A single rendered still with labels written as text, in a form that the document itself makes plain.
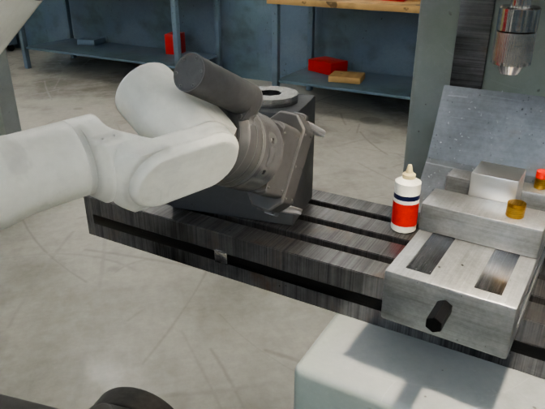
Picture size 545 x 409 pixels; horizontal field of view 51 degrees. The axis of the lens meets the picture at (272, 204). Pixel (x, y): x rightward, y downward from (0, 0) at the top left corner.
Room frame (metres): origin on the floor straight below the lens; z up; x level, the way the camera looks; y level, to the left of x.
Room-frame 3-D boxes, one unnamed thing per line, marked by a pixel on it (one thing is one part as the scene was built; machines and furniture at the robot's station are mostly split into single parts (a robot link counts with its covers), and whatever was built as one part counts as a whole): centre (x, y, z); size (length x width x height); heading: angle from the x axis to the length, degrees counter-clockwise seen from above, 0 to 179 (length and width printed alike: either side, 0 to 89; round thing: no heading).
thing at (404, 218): (0.82, -0.21, 0.97); 0.04 x 0.04 x 0.11
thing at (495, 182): (0.72, -0.30, 1.03); 0.06 x 0.05 x 0.06; 58
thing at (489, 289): (0.69, -0.29, 0.97); 0.35 x 0.15 x 0.11; 148
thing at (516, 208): (0.65, -0.30, 1.04); 0.02 x 0.02 x 0.02
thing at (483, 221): (0.67, -0.27, 1.01); 0.15 x 0.06 x 0.04; 58
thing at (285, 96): (0.92, 0.05, 1.02); 0.22 x 0.12 x 0.20; 71
